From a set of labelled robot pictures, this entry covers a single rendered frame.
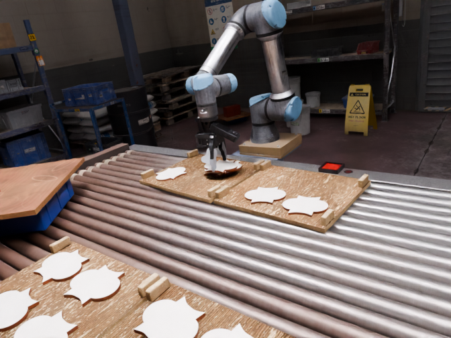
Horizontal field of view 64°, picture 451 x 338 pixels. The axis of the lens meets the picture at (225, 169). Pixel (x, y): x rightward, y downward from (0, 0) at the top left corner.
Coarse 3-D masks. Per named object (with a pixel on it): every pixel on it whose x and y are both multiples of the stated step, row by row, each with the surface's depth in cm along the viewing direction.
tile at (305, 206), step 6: (300, 198) 116; (306, 198) 115; (312, 198) 115; (318, 198) 114; (288, 204) 113; (294, 204) 113; (300, 204) 112; (306, 204) 112; (312, 204) 111; (318, 204) 111; (324, 204) 110; (288, 210) 111; (294, 210) 109; (300, 210) 109; (306, 210) 108; (312, 210) 108; (318, 210) 107; (324, 210) 107
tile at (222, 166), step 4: (220, 160) 149; (232, 160) 147; (208, 164) 146; (216, 164) 145; (220, 164) 144; (224, 164) 144; (228, 164) 143; (232, 164) 143; (236, 164) 142; (208, 168) 142; (216, 168) 141; (220, 168) 140; (224, 168) 140; (228, 168) 139; (232, 168) 139; (220, 172) 138
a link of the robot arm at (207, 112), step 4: (216, 104) 135; (200, 108) 133; (204, 108) 133; (208, 108) 133; (212, 108) 133; (216, 108) 135; (200, 112) 134; (204, 112) 134; (208, 112) 133; (212, 112) 134; (216, 112) 135; (200, 116) 135; (204, 116) 134; (208, 116) 134; (212, 116) 134
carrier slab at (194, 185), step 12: (216, 156) 168; (192, 168) 157; (204, 168) 155; (252, 168) 147; (144, 180) 151; (156, 180) 149; (168, 180) 147; (180, 180) 146; (192, 180) 144; (204, 180) 142; (216, 180) 141; (228, 180) 139; (240, 180) 138; (180, 192) 136; (192, 192) 133; (204, 192) 132
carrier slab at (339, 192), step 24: (288, 168) 142; (240, 192) 128; (288, 192) 123; (312, 192) 120; (336, 192) 118; (360, 192) 117; (264, 216) 112; (288, 216) 108; (312, 216) 106; (336, 216) 105
